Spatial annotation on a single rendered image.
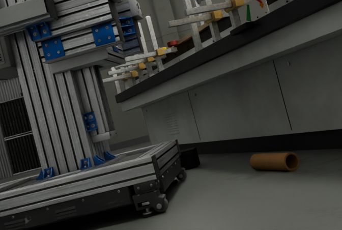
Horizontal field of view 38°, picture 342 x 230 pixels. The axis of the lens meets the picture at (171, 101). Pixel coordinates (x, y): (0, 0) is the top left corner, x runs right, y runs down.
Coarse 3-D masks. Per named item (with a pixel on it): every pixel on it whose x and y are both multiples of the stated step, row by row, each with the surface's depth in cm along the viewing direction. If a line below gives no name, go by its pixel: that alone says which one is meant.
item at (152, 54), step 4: (172, 48) 377; (176, 48) 378; (152, 52) 372; (164, 52) 375; (168, 52) 376; (132, 56) 366; (136, 56) 367; (140, 56) 368; (144, 56) 369; (148, 56) 370; (128, 60) 365; (132, 60) 366
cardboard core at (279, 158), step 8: (288, 152) 218; (256, 160) 237; (264, 160) 230; (272, 160) 223; (280, 160) 217; (288, 160) 224; (296, 160) 218; (256, 168) 240; (264, 168) 233; (272, 168) 226; (280, 168) 220; (288, 168) 215; (296, 168) 216
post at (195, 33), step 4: (184, 0) 308; (188, 0) 308; (184, 4) 310; (188, 4) 308; (188, 8) 308; (188, 16) 308; (192, 16) 308; (192, 24) 308; (196, 24) 308; (192, 28) 307; (196, 28) 308; (192, 32) 308; (196, 32) 308; (192, 36) 310; (196, 36) 308; (196, 40) 307; (200, 40) 308; (196, 44) 307; (200, 44) 308; (196, 48) 308; (200, 48) 307
